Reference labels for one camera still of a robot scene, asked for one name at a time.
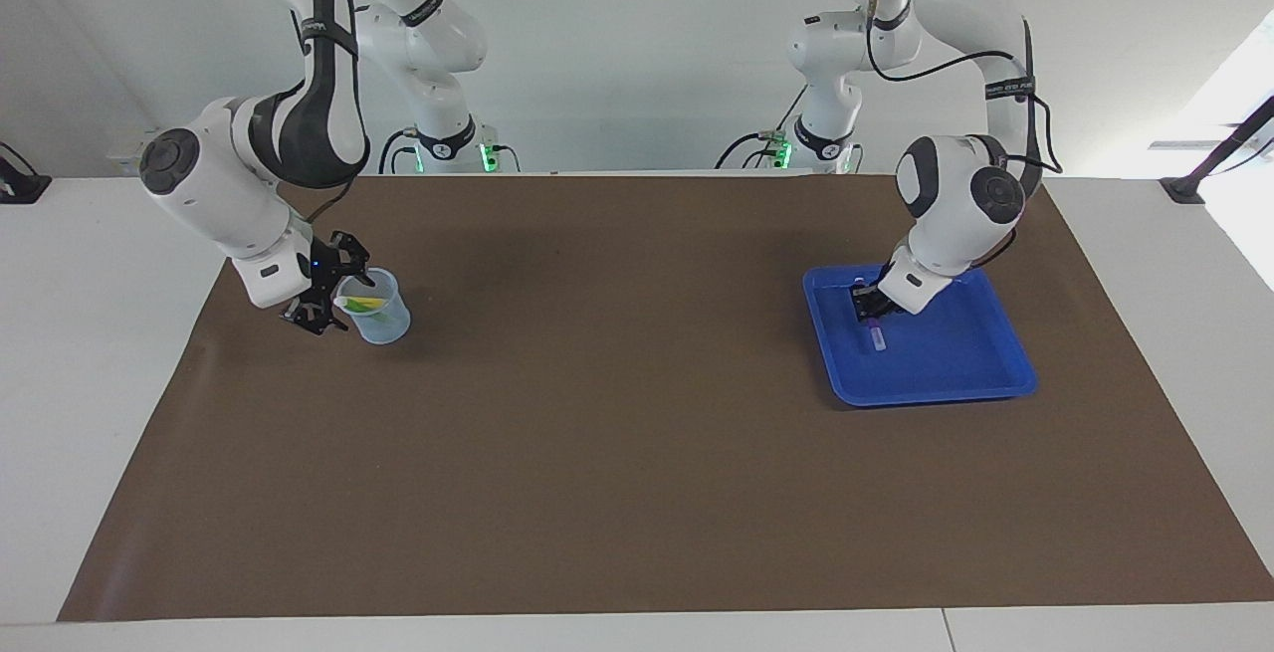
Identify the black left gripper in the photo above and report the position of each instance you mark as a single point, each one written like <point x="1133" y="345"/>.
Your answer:
<point x="871" y="289"/>

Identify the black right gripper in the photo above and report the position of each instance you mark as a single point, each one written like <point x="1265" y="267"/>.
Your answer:
<point x="317" y="279"/>

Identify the green marker pen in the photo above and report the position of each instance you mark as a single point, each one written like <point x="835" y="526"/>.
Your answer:
<point x="356" y="302"/>

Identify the purple marker pen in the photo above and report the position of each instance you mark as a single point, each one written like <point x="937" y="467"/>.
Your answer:
<point x="877" y="336"/>

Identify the yellow marker pen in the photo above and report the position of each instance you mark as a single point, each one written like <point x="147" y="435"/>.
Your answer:
<point x="373" y="309"/>

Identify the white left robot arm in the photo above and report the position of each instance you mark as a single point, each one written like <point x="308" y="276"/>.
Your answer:
<point x="955" y="204"/>

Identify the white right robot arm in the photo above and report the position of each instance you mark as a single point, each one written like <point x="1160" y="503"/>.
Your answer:
<point x="219" y="194"/>

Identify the blue plastic tray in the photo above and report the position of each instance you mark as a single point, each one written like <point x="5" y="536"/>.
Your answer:
<point x="955" y="363"/>

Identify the translucent plastic cup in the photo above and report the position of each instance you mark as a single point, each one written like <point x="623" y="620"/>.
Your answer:
<point x="383" y="328"/>

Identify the white power socket box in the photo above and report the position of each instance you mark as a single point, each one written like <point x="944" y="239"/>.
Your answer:
<point x="124" y="159"/>

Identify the brown table mat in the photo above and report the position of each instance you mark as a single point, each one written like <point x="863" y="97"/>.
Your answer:
<point x="617" y="453"/>

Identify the black table clamp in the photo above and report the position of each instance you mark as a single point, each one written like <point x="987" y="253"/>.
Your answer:
<point x="25" y="189"/>

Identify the black clamp stand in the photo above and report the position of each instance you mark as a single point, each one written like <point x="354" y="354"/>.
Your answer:
<point x="1184" y="189"/>

